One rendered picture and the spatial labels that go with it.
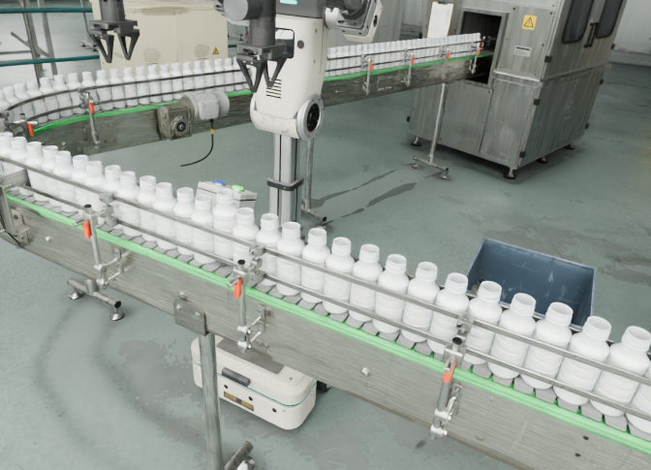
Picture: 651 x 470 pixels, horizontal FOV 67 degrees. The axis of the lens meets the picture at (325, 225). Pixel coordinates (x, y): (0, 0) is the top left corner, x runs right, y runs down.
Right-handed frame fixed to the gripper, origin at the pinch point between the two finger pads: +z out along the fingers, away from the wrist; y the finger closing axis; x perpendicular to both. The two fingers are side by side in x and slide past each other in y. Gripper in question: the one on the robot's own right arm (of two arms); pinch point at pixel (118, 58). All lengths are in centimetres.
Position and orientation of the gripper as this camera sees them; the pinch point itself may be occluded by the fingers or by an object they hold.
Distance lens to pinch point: 146.5
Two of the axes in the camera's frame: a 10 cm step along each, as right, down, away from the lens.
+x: 8.9, 2.7, -3.7
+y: -4.5, 3.9, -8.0
